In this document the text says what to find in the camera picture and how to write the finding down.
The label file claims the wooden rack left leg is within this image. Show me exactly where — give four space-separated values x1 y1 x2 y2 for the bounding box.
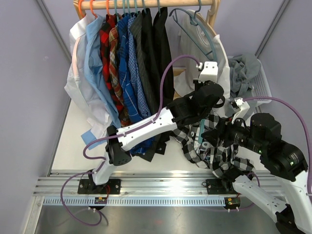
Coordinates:
73 0 86 20

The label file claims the wooden rack base shelf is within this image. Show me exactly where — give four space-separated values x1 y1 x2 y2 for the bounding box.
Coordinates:
174 68 191 99

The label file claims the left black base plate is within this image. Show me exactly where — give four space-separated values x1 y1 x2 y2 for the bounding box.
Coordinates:
78 179 121 195

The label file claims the light blue shirt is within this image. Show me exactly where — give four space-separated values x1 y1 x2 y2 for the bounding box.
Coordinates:
81 15 121 144

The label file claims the white plastic basket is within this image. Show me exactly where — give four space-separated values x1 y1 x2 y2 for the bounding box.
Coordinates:
226 56 273 108

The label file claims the slotted cable duct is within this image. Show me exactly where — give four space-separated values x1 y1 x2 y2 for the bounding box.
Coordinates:
43 196 225 207

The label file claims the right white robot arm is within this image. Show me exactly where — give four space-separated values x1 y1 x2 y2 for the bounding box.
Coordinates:
201 113 312 234

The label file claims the wooden rack leg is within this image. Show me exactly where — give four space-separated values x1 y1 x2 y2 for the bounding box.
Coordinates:
196 0 220 37
73 0 86 20

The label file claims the blue striped shirt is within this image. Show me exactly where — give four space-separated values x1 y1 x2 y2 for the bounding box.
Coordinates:
117 14 154 156

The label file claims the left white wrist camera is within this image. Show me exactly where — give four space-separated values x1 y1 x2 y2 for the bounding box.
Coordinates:
196 61 218 83

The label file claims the white t-shirt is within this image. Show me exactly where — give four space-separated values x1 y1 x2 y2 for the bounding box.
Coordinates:
174 9 231 115

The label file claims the black white checked shirt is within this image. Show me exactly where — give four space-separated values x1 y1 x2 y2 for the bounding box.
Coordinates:
171 111 254 177

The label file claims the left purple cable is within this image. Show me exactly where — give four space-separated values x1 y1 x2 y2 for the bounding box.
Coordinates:
60 55 203 229

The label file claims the tan red plaid shirt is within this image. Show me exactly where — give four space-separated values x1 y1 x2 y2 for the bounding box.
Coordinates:
109 27 131 127

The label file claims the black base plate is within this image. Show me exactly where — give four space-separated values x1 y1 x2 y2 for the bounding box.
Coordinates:
78 179 121 195
206 178 236 195

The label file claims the purple cable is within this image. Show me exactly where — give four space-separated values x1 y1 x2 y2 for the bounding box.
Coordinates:
245 97 312 195
60 55 203 229

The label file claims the aluminium mounting rail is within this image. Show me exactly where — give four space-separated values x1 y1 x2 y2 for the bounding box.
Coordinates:
33 170 299 197

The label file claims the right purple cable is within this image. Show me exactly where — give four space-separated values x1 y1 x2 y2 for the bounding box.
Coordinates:
245 97 312 195

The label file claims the teal plastic hanger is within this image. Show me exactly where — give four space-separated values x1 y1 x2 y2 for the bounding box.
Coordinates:
198 119 205 144

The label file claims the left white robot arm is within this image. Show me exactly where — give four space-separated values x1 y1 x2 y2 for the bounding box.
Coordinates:
88 81 225 194

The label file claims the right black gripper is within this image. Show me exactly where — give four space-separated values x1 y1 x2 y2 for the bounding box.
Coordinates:
201 112 265 153

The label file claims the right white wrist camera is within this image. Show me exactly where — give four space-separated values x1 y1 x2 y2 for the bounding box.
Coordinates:
230 97 250 123

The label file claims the blue checked shirt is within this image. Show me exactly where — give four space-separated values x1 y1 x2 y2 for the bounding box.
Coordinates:
127 16 151 119

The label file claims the red black plaid shirt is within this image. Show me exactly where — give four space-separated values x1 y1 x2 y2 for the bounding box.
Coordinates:
99 15 123 115

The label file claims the orange hanger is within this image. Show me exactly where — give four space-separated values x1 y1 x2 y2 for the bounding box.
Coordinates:
78 0 86 19
89 0 98 19
106 0 111 16

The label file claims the grey-blue plastic hanger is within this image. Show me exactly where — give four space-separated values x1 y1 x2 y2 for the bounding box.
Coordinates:
169 4 217 61

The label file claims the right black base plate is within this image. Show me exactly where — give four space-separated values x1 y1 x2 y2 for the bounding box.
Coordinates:
206 178 236 195

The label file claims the white dress shirt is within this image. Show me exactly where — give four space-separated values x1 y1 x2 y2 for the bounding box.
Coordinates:
64 16 112 144

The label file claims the grey button shirt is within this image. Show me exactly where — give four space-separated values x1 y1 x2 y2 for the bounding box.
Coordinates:
228 54 261 98

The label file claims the wooden clothes rail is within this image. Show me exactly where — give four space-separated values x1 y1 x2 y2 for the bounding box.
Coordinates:
73 0 220 11

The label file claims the wooden rack right leg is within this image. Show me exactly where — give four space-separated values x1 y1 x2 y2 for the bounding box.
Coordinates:
196 0 220 37

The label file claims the dark grey pinstripe shirt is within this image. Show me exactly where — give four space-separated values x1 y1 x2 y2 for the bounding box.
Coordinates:
130 13 162 162

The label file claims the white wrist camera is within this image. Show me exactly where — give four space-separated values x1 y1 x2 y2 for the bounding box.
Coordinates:
230 97 250 123
196 61 218 83

